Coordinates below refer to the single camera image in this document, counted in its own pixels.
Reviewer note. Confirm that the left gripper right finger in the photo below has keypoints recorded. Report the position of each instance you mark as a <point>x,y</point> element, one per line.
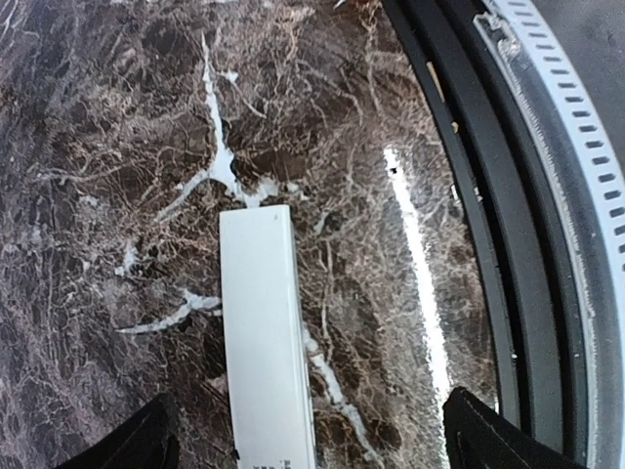
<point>478,437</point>

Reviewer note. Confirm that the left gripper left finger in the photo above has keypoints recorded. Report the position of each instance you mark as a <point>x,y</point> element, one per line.
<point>147,439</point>

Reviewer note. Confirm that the white remote control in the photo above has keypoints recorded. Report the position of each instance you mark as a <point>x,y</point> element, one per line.
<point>269,391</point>

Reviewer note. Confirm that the black front rail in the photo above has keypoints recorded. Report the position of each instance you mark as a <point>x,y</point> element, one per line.
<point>525,270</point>

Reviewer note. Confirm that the white slotted cable duct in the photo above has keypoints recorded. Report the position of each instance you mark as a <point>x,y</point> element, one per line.
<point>580,119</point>

